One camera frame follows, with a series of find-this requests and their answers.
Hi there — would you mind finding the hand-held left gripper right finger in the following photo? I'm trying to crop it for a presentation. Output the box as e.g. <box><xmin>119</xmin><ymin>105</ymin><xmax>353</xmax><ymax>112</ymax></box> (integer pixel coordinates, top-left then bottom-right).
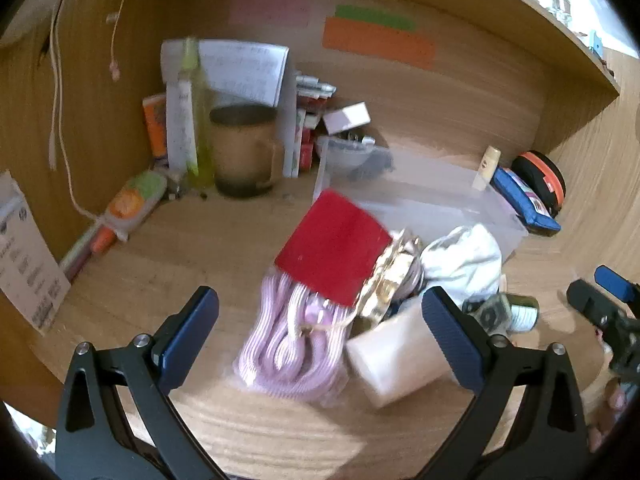
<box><xmin>421</xmin><ymin>286</ymin><xmax>591</xmax><ymax>480</ymax></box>

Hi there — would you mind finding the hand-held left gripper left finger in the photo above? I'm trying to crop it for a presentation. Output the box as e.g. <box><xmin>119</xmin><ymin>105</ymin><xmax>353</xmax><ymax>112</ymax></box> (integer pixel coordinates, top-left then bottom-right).
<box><xmin>55</xmin><ymin>285</ymin><xmax>221</xmax><ymax>480</ymax></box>

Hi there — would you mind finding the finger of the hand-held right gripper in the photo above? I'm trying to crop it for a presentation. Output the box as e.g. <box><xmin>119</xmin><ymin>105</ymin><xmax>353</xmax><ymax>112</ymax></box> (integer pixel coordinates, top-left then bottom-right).
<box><xmin>594</xmin><ymin>265</ymin><xmax>640</xmax><ymax>306</ymax></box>
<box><xmin>566</xmin><ymin>280</ymin><xmax>628</xmax><ymax>333</ymax></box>

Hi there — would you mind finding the dark bottle with white label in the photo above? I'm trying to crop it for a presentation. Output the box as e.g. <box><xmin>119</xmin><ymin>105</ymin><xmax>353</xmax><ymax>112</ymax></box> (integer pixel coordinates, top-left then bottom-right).
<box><xmin>504</xmin><ymin>294</ymin><xmax>541</xmax><ymax>333</ymax></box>

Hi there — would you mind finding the white tissue pack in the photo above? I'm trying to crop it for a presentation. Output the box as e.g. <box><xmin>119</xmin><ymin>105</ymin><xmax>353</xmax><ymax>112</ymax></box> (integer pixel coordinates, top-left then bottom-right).
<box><xmin>420</xmin><ymin>224</ymin><xmax>503</xmax><ymax>306</ymax></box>

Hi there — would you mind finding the pink cable bundle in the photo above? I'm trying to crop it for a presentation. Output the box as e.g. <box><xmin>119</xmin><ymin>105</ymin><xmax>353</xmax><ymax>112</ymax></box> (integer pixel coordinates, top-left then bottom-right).
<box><xmin>236</xmin><ymin>270</ymin><xmax>358</xmax><ymax>403</ymax></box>

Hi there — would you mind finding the clear plastic organizer box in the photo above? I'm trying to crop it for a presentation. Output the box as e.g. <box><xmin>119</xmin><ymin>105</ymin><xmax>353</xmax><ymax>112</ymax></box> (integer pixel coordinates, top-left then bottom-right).
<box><xmin>312</xmin><ymin>135</ymin><xmax>530</xmax><ymax>266</ymax></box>

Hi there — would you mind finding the person's right hand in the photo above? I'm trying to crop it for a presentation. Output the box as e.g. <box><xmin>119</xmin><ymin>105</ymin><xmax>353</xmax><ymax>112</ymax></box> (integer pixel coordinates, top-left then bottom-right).
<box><xmin>587</xmin><ymin>382</ymin><xmax>631</xmax><ymax>453</ymax></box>

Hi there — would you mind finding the wooden desk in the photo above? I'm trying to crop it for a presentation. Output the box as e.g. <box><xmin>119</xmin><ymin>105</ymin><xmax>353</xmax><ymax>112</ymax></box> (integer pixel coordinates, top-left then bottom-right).
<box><xmin>27</xmin><ymin>50</ymin><xmax>640</xmax><ymax>480</ymax></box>

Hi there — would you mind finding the gold foil item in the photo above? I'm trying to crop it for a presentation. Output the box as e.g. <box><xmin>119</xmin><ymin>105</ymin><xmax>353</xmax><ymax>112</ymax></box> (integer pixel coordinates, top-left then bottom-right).
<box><xmin>357</xmin><ymin>230</ymin><xmax>426</xmax><ymax>318</ymax></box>

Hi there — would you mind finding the blue pouch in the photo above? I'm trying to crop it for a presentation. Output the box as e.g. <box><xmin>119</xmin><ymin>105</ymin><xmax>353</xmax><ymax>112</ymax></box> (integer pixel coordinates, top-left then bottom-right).
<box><xmin>490</xmin><ymin>166</ymin><xmax>562</xmax><ymax>233</ymax></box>

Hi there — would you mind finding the black orange round case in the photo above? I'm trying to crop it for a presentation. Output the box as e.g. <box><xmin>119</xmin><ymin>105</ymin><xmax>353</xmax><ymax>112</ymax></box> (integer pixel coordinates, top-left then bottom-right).
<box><xmin>510</xmin><ymin>151</ymin><xmax>567</xmax><ymax>221</ymax></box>

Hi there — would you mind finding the orange-capped pen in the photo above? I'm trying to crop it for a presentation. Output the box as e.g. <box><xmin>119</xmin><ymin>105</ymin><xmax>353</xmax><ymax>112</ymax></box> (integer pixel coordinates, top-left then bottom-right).
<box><xmin>59</xmin><ymin>227</ymin><xmax>117</xmax><ymax>282</ymax></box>

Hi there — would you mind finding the small dark metal clip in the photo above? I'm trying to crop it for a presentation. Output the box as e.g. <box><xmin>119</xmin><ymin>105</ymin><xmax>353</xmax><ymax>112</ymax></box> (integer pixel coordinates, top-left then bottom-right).
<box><xmin>167</xmin><ymin>180</ymin><xmax>211</xmax><ymax>202</ymax></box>

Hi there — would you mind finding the green orange tube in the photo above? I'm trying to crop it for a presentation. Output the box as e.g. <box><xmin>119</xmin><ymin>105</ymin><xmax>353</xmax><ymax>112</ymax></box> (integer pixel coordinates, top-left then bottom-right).
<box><xmin>95</xmin><ymin>170</ymin><xmax>168</xmax><ymax>243</ymax></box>

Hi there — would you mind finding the red card pouch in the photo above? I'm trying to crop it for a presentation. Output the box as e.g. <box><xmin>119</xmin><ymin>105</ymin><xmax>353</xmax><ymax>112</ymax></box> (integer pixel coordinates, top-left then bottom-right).
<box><xmin>274</xmin><ymin>190</ymin><xmax>393</xmax><ymax>308</ymax></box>

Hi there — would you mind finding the beige lip balm tube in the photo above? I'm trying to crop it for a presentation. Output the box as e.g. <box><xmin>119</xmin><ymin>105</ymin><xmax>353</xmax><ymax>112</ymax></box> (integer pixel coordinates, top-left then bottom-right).
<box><xmin>472</xmin><ymin>145</ymin><xmax>502</xmax><ymax>192</ymax></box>

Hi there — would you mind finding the beige mug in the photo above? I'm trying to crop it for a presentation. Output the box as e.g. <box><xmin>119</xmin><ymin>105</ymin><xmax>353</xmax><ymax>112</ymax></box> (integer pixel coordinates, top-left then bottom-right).
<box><xmin>207</xmin><ymin>105</ymin><xmax>284</xmax><ymax>199</ymax></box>

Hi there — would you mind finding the white printed card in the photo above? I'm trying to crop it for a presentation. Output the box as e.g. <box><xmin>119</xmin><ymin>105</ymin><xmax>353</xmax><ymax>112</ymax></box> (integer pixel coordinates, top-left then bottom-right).
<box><xmin>0</xmin><ymin>170</ymin><xmax>72</xmax><ymax>337</ymax></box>

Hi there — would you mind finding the yellow-green bottle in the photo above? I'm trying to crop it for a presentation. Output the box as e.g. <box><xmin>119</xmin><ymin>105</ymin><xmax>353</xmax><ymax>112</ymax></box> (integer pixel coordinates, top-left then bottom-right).
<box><xmin>177</xmin><ymin>37</ymin><xmax>216</xmax><ymax>192</ymax></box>

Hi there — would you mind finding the orange box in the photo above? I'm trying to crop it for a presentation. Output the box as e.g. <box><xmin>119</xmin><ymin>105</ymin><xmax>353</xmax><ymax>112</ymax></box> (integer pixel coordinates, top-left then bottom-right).
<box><xmin>142</xmin><ymin>94</ymin><xmax>169</xmax><ymax>158</ymax></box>

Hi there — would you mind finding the stack of red white packets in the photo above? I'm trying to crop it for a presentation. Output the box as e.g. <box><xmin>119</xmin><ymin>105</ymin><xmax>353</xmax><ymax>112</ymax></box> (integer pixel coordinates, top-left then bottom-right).
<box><xmin>285</xmin><ymin>72</ymin><xmax>336</xmax><ymax>178</ymax></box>

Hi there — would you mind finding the small white box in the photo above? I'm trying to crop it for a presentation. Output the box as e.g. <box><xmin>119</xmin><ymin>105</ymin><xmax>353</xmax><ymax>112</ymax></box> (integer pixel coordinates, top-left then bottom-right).
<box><xmin>322</xmin><ymin>102</ymin><xmax>372</xmax><ymax>135</ymax></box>

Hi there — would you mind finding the white note paper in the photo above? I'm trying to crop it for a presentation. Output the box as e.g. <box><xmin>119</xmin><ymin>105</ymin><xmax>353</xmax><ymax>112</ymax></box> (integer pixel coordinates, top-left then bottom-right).
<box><xmin>160</xmin><ymin>40</ymin><xmax>290</xmax><ymax>108</ymax></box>

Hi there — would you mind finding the orange sticky note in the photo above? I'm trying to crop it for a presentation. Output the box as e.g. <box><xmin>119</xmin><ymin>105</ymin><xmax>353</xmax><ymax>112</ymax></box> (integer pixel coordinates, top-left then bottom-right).
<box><xmin>322</xmin><ymin>16</ymin><xmax>437</xmax><ymax>68</ymax></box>

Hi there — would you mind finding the green sticky note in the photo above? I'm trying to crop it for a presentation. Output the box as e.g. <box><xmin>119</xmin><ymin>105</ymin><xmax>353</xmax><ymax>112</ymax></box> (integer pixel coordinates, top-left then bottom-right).
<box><xmin>334</xmin><ymin>4</ymin><xmax>417</xmax><ymax>32</ymax></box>

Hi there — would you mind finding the pink sticky note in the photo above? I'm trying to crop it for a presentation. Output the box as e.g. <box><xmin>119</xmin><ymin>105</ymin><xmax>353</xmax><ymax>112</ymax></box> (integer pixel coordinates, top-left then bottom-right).
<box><xmin>229</xmin><ymin>0</ymin><xmax>313</xmax><ymax>28</ymax></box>

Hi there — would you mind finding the white charging cable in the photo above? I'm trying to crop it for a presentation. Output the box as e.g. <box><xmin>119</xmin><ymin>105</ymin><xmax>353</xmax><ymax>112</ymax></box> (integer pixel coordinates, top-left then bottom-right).
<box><xmin>47</xmin><ymin>0</ymin><xmax>101</xmax><ymax>221</ymax></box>

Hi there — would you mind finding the thin pink hanging cord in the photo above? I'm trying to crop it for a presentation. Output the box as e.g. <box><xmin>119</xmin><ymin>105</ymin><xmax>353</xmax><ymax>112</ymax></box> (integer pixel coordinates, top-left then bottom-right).
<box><xmin>106</xmin><ymin>0</ymin><xmax>133</xmax><ymax>82</ymax></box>

